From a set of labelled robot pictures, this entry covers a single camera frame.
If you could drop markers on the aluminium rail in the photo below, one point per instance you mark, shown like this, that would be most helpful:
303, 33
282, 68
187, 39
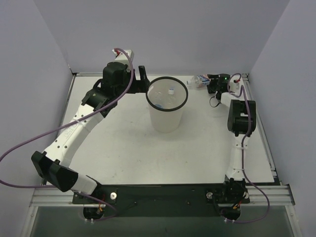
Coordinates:
278, 196
100, 74
260, 166

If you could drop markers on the clear crushed plastic bottle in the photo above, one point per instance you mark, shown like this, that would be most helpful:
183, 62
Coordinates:
171, 99

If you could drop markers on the aluminium right side rail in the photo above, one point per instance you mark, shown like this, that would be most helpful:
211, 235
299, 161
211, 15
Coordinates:
260, 166

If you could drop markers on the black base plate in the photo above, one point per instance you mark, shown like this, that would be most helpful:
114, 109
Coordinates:
169, 200

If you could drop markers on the white blue label plastic bottle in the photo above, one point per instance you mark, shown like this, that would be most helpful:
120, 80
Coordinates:
198, 81

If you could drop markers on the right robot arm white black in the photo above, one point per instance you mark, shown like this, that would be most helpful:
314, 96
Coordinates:
230, 92

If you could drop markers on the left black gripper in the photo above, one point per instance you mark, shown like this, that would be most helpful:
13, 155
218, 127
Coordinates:
139, 82

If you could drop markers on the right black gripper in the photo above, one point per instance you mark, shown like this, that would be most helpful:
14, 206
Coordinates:
213, 84

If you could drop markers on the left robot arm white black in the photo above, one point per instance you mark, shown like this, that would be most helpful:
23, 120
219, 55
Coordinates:
53, 163

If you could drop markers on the aluminium back rail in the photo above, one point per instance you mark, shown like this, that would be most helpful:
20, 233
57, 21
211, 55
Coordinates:
100, 74

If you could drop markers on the white bin with black rim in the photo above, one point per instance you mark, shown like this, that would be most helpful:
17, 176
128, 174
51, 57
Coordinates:
166, 120

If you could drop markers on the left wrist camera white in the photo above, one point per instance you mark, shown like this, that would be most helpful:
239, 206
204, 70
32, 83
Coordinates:
121, 57

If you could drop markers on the aluminium front rail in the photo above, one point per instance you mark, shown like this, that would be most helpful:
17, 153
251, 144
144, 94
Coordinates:
278, 196

